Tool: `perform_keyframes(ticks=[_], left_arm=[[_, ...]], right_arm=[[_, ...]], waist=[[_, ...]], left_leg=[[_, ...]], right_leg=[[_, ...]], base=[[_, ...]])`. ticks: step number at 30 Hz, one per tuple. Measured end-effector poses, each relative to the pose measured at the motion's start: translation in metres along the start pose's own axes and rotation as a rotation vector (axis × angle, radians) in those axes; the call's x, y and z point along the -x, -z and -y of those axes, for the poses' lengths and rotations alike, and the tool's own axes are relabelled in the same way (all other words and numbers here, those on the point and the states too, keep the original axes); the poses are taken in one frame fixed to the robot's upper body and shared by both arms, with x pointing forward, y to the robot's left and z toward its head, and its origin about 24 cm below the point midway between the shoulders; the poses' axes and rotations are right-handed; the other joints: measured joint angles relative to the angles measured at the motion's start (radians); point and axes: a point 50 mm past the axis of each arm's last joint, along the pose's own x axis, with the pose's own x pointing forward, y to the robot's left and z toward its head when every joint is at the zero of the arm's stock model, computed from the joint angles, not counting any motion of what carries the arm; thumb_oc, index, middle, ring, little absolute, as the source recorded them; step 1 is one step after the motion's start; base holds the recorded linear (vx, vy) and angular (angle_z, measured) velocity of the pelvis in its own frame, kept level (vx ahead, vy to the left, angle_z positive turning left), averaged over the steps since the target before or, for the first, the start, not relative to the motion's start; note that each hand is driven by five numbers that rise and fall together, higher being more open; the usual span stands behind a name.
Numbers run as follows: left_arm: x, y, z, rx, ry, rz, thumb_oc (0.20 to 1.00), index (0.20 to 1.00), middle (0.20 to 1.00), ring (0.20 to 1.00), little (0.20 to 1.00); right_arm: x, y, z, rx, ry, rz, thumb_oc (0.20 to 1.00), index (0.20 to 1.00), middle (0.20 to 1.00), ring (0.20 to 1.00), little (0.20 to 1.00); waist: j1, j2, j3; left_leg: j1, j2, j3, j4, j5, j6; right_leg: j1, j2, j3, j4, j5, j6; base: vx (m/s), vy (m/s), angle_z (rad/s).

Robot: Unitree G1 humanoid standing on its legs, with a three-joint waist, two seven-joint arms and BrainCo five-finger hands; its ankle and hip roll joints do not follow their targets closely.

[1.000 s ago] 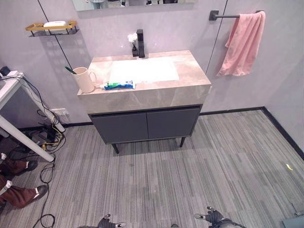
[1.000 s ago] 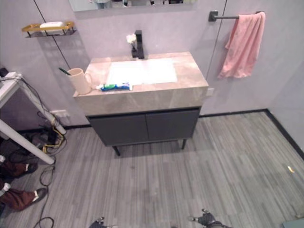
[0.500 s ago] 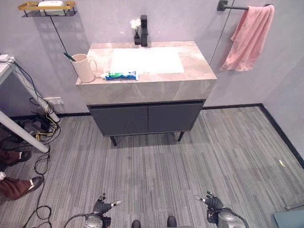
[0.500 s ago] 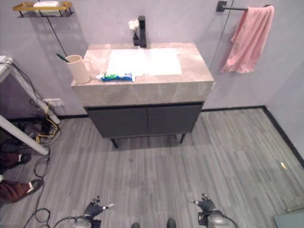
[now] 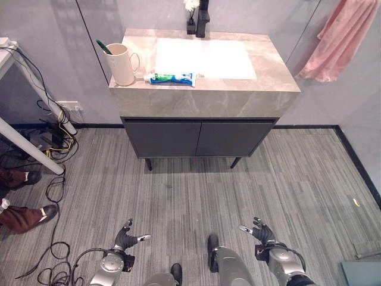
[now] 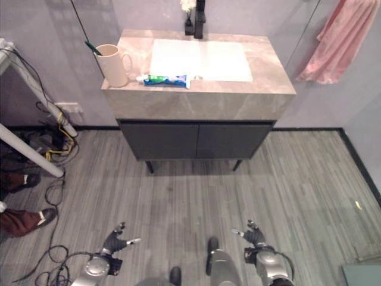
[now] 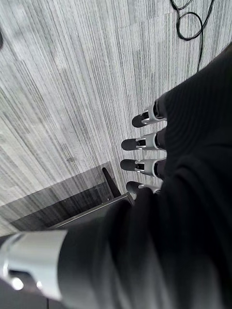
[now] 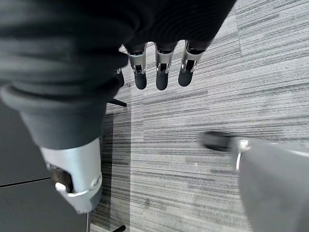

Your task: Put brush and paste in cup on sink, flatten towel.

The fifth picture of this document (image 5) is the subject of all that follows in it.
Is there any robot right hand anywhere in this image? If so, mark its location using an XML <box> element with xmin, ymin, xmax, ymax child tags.
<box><xmin>239</xmin><ymin>216</ymin><xmax>276</xmax><ymax>246</ymax></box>

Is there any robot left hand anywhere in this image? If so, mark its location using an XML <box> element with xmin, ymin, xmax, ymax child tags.
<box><xmin>114</xmin><ymin>218</ymin><xmax>152</xmax><ymax>252</ymax></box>

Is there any marble sink vanity cabinet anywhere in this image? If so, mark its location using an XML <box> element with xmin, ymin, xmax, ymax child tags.
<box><xmin>108</xmin><ymin>28</ymin><xmax>301</xmax><ymax>171</ymax></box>

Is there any beige plastic cup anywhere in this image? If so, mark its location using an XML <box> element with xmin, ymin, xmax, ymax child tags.
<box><xmin>102</xmin><ymin>43</ymin><xmax>141</xmax><ymax>86</ymax></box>

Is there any white sink basin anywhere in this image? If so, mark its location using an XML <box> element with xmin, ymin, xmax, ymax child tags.
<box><xmin>154</xmin><ymin>38</ymin><xmax>257</xmax><ymax>80</ymax></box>

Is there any pink towel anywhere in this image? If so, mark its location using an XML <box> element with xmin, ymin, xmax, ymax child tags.
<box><xmin>295</xmin><ymin>0</ymin><xmax>380</xmax><ymax>83</ymax></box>

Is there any robot right leg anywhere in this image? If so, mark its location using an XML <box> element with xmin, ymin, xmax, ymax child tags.
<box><xmin>207</xmin><ymin>234</ymin><xmax>257</xmax><ymax>286</ymax></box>

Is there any robot leg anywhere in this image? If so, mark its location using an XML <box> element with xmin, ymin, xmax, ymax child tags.
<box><xmin>207</xmin><ymin>234</ymin><xmax>257</xmax><ymax>286</ymax></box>
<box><xmin>142</xmin><ymin>263</ymin><xmax>183</xmax><ymax>286</ymax></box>

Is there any robot left leg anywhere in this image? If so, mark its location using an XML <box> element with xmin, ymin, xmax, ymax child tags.
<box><xmin>142</xmin><ymin>263</ymin><xmax>183</xmax><ymax>286</ymax></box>

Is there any person's leg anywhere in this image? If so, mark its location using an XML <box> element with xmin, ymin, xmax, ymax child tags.
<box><xmin>0</xmin><ymin>166</ymin><xmax>42</xmax><ymax>191</ymax></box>
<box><xmin>0</xmin><ymin>204</ymin><xmax>59</xmax><ymax>235</ymax></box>

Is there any teal box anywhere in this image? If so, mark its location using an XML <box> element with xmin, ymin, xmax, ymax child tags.
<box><xmin>341</xmin><ymin>260</ymin><xmax>381</xmax><ymax>286</ymax></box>

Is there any black power strip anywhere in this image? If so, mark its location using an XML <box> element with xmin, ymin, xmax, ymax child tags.
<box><xmin>38</xmin><ymin>119</ymin><xmax>72</xmax><ymax>153</ymax></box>

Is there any white table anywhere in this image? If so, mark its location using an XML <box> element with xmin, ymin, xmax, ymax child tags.
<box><xmin>0</xmin><ymin>37</ymin><xmax>77</xmax><ymax>175</ymax></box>

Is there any blue green toothpaste tube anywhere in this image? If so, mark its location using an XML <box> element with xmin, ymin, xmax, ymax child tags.
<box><xmin>143</xmin><ymin>72</ymin><xmax>196</xmax><ymax>88</ymax></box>

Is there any green toothbrush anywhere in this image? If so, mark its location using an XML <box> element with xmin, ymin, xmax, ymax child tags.
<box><xmin>95</xmin><ymin>39</ymin><xmax>113</xmax><ymax>55</ymax></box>

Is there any black faucet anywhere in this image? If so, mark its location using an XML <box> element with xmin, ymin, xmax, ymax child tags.
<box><xmin>195</xmin><ymin>0</ymin><xmax>211</xmax><ymax>39</ymax></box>

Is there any black vase with white flowers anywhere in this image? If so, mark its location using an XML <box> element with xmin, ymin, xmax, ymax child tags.
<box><xmin>182</xmin><ymin>0</ymin><xmax>201</xmax><ymax>35</ymax></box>

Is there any black floor cable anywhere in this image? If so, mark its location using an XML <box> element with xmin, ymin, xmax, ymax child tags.
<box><xmin>14</xmin><ymin>166</ymin><xmax>86</xmax><ymax>286</ymax></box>

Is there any yellow cable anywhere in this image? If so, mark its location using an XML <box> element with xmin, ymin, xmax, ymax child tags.
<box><xmin>44</xmin><ymin>108</ymin><xmax>75</xmax><ymax>158</ymax></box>

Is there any wall power outlet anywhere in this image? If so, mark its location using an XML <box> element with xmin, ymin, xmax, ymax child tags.
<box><xmin>56</xmin><ymin>101</ymin><xmax>83</xmax><ymax>111</ymax></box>

